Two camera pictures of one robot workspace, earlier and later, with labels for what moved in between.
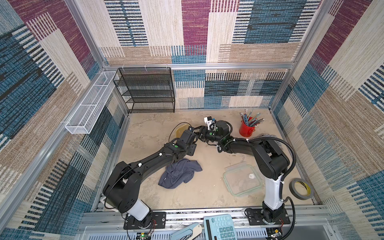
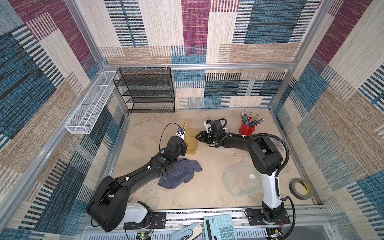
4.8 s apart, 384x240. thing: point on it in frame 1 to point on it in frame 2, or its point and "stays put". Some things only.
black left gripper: (193, 148) to (184, 149)
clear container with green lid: (241, 179) stays put
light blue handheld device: (188, 233) stays put
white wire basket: (91, 104) stays put
